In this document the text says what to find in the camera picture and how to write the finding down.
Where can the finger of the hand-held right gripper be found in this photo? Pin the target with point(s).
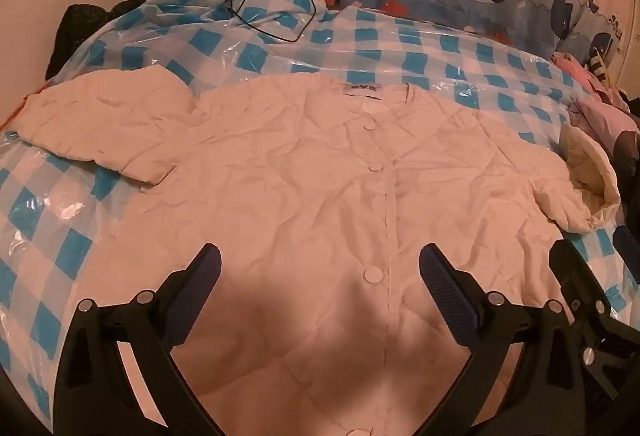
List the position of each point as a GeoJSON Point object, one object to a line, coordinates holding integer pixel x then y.
{"type": "Point", "coordinates": [629, 243]}
{"type": "Point", "coordinates": [575, 276]}

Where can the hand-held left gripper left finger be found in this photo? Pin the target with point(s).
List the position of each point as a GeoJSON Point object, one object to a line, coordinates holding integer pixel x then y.
{"type": "Point", "coordinates": [196, 292]}

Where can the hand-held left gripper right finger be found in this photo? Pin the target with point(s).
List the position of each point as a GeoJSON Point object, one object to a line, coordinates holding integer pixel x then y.
{"type": "Point", "coordinates": [447, 292]}

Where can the white quilted jacket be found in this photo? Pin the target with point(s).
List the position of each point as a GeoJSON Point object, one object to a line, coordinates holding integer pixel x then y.
{"type": "Point", "coordinates": [300, 166]}

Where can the pink printed cloth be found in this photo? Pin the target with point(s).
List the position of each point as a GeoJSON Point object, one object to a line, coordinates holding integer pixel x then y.
{"type": "Point", "coordinates": [595, 116]}

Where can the black jacket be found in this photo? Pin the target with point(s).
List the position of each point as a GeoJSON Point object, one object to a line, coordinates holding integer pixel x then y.
{"type": "Point", "coordinates": [632, 104]}

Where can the black white striped cloth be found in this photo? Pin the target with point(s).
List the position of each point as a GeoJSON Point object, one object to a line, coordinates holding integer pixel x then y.
{"type": "Point", "coordinates": [597, 64]}

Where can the blue checkered plastic sheet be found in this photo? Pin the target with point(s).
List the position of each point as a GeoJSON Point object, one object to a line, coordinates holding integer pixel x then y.
{"type": "Point", "coordinates": [350, 46]}

